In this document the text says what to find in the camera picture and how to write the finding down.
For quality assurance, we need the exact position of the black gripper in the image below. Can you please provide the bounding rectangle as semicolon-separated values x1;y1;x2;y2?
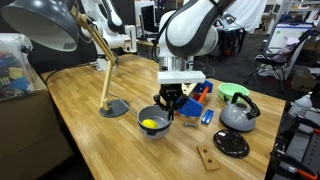
153;84;183;121

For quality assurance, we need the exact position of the small gray pot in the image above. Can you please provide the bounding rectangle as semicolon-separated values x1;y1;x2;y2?
137;105;171;139

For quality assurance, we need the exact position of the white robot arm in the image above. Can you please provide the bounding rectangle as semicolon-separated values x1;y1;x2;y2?
154;0;236;121

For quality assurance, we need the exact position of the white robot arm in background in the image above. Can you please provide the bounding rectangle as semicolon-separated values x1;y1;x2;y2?
81;0;137;53

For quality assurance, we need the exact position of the blue wooden toy workbench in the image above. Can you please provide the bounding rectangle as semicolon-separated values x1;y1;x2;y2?
176;80;213;117

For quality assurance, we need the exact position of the yellow ball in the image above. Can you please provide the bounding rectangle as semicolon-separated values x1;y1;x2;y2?
142;119;157;128

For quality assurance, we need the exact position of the gray toy bolt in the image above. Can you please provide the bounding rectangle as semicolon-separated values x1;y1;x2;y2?
184;122;198;127

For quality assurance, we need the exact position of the blue toy block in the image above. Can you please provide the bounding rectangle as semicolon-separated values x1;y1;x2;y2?
201;110;214;125

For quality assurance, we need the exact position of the mint green basin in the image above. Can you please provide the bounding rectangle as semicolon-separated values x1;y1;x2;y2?
218;83;249;100

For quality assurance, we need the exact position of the small wooden block with holes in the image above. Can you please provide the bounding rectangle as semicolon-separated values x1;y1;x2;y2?
197;145;219;171

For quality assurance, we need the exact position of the black office chair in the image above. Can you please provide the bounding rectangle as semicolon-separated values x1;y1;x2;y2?
244;29;313;92

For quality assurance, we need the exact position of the gray wooden desk lamp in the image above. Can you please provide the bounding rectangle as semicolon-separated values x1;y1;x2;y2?
1;0;129;118

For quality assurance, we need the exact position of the clear plastic storage bin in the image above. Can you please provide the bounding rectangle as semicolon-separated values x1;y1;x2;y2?
0;33;34;100

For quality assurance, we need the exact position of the gray kettle black handle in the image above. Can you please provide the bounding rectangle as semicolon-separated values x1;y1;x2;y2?
220;92;261;132

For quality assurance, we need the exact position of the orange handled clamp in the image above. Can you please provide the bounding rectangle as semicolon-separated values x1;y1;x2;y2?
271;150;319;180

